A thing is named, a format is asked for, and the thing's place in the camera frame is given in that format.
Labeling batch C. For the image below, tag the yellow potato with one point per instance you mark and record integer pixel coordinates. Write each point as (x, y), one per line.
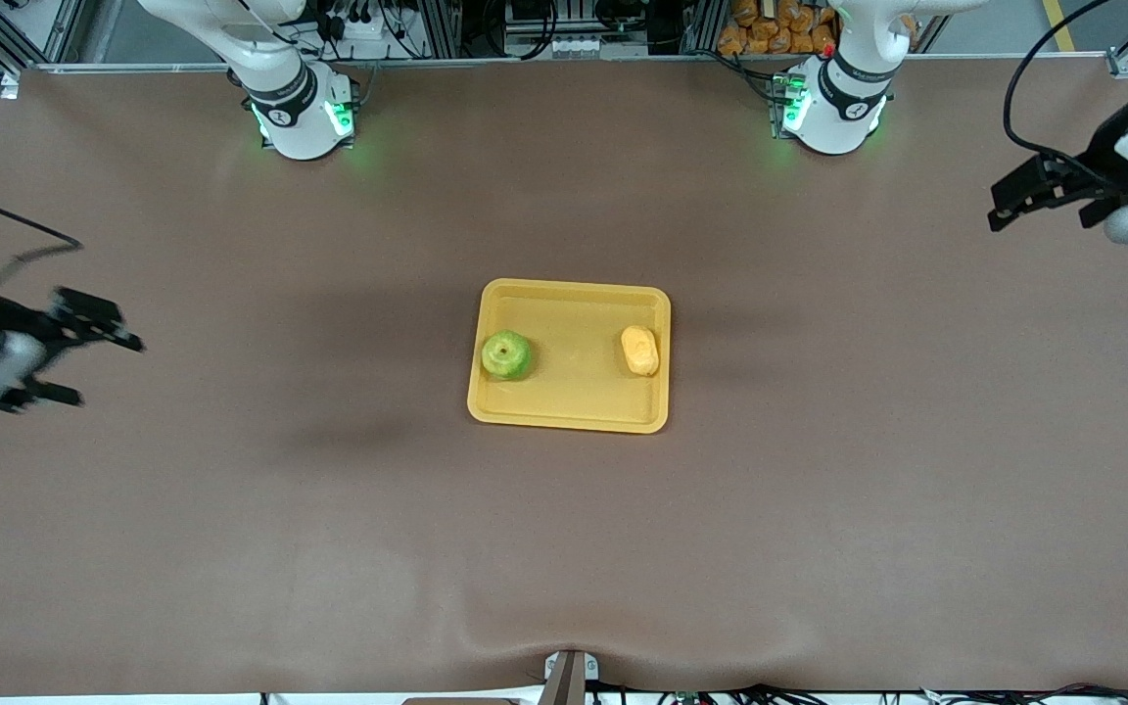
(639, 351)

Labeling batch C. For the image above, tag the metal table edge bracket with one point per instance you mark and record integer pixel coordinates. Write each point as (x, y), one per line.
(570, 678)

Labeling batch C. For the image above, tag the white multi-port device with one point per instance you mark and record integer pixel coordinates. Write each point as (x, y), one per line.
(559, 46)

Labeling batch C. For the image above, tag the bag of orange snacks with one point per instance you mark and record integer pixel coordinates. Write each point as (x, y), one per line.
(770, 29)

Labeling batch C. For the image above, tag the white power strip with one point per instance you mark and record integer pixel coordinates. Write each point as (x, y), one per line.
(353, 22)

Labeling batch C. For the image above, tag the yellow plastic tray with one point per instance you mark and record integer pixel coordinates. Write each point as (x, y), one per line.
(574, 387)

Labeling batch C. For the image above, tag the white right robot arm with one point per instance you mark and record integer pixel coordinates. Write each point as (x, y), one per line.
(280, 88)

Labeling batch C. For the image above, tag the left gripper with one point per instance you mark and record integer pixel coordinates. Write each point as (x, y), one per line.
(1103, 157)

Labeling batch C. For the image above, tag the aluminium table edge rail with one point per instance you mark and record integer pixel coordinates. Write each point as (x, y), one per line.
(574, 62)

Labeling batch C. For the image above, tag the green apple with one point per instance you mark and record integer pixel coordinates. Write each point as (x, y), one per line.
(507, 355)

